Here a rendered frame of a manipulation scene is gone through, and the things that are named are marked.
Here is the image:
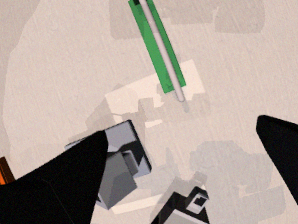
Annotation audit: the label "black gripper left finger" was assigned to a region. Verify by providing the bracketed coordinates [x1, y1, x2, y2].
[0, 131, 109, 224]

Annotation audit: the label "grey tapered pin with red head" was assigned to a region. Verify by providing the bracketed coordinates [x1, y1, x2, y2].
[140, 0, 185, 101]

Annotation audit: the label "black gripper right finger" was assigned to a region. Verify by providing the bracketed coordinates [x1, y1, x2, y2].
[255, 115, 298, 204]

